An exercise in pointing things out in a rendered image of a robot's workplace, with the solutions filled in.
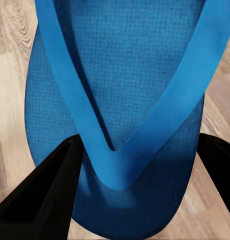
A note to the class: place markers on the sandal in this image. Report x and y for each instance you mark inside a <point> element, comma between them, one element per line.
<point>128,76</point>

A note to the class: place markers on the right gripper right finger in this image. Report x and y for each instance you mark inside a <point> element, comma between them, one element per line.
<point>215,155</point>

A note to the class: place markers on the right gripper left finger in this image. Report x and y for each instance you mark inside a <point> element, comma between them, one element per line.
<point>41,207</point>

